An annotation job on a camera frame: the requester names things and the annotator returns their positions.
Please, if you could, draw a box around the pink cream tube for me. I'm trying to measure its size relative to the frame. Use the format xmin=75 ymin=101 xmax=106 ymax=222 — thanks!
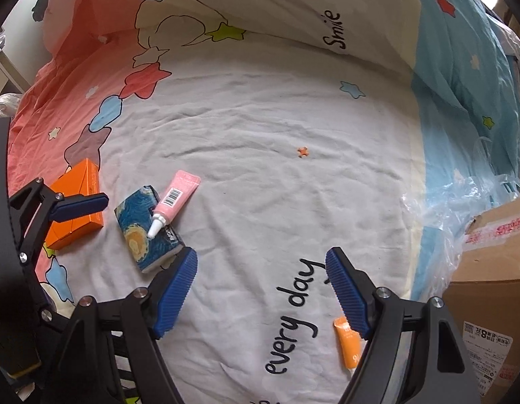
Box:
xmin=147 ymin=170 xmax=201 ymax=240

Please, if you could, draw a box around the clear plastic bag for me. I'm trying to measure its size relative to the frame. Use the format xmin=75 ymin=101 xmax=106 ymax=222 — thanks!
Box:
xmin=401 ymin=137 xmax=520 ymax=301

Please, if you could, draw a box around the star patterned duvet cover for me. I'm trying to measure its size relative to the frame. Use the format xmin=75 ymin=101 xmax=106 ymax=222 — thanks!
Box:
xmin=8 ymin=0 xmax=520 ymax=403

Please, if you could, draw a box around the small orange cream tube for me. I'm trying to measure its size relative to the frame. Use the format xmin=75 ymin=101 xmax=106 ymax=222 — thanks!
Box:
xmin=333 ymin=316 xmax=362 ymax=370

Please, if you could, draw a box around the orange envelope box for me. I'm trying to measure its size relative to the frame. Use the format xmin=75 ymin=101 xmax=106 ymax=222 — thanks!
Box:
xmin=45 ymin=158 xmax=107 ymax=250

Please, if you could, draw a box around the starry night tissue pack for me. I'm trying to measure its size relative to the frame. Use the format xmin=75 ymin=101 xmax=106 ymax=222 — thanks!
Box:
xmin=114 ymin=185 xmax=185 ymax=274

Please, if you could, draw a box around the brown cardboard box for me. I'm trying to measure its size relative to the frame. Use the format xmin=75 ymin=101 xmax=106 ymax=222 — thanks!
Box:
xmin=443 ymin=198 xmax=520 ymax=403

